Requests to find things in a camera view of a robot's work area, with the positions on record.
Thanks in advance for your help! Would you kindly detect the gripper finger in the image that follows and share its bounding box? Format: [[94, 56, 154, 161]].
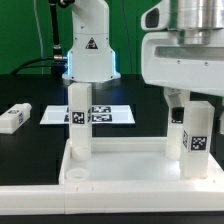
[[219, 99, 224, 134]]

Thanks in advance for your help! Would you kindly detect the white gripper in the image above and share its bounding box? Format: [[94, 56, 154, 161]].
[[140, 28, 224, 122]]

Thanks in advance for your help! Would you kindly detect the white desk top tray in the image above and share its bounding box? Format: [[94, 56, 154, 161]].
[[59, 137, 224, 188]]

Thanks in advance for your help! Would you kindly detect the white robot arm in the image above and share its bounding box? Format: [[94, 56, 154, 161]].
[[63, 0, 224, 98]]

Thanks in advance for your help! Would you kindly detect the fiducial marker sheet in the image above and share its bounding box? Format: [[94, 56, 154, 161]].
[[40, 105, 135, 125]]

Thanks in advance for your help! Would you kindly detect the white L-shaped obstacle fence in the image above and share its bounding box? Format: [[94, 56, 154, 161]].
[[0, 159, 224, 216]]

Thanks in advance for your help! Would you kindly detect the black cable bundle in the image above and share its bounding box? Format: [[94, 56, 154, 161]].
[[9, 0, 69, 76]]

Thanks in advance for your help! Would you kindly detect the white hanging cable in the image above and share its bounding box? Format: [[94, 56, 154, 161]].
[[33, 0, 45, 75]]

